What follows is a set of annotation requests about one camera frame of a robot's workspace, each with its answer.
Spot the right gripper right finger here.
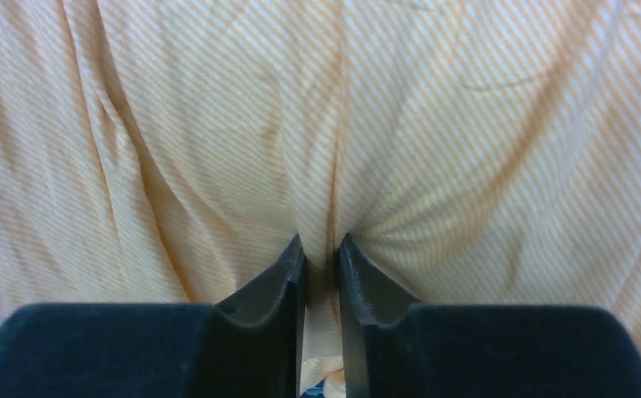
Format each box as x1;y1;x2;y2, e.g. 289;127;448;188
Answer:
336;236;641;397

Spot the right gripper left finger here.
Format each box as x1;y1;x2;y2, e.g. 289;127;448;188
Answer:
0;238;307;397

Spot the orange cartoon pillowcase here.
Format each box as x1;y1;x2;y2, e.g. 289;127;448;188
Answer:
0;1;641;397

